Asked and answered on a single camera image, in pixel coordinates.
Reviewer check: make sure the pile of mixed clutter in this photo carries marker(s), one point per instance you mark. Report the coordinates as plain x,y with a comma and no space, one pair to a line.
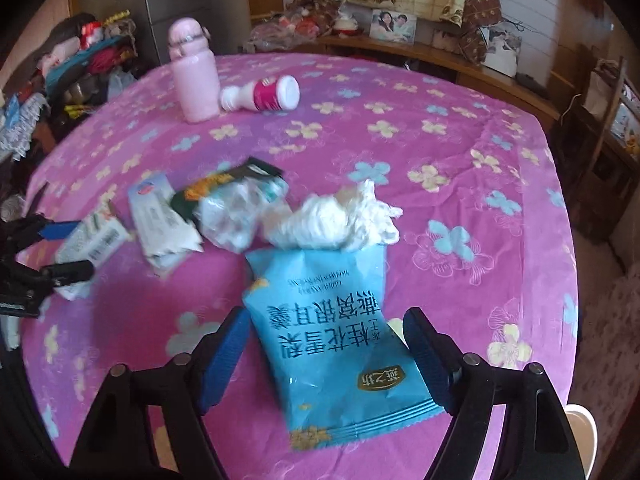
75,70

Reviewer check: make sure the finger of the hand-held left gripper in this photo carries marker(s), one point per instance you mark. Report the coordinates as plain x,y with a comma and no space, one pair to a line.
67,272
57,230

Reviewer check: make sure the white round stool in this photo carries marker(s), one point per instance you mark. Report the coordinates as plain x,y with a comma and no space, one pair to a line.
582,435

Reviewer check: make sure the red white figurine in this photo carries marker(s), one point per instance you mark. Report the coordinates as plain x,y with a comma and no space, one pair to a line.
346,23

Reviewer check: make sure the white crumpled tissue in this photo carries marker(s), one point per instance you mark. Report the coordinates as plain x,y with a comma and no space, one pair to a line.
325,222

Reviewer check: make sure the dark snack packet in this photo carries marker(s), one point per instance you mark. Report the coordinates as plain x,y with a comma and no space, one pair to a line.
210,187

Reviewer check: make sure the blue white cardboard box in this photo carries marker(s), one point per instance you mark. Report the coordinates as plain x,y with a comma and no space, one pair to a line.
155,215

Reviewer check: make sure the pink thermos bottle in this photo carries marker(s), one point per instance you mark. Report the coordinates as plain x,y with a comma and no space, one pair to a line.
194,80

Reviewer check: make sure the pile of plastic packages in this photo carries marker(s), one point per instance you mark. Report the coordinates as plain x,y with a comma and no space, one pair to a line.
280,32

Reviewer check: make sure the white printed bag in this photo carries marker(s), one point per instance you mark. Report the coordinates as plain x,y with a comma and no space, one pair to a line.
502,55

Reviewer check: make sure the framed couple photo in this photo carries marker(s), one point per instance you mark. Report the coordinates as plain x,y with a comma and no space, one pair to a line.
393,26

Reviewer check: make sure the green white cardboard box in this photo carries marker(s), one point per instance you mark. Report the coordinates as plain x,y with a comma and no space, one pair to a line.
95,245

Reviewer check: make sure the pink floral tablecloth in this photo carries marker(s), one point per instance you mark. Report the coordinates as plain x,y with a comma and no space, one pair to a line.
350,150

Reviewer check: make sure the white yogurt bottle pink label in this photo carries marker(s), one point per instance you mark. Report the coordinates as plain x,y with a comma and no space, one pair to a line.
265,93

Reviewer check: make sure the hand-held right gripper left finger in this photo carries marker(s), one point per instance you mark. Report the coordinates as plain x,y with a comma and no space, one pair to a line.
227,355

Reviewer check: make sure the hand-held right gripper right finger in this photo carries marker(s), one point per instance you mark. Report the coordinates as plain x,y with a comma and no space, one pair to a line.
427,355

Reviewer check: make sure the dark wooden chair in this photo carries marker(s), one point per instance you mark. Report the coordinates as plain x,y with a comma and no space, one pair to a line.
600,170

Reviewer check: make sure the blue snack packet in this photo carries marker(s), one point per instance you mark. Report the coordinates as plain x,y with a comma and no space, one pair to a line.
330,350

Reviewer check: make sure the clear plastic wrapper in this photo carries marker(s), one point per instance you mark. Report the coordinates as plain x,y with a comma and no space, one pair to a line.
230,220

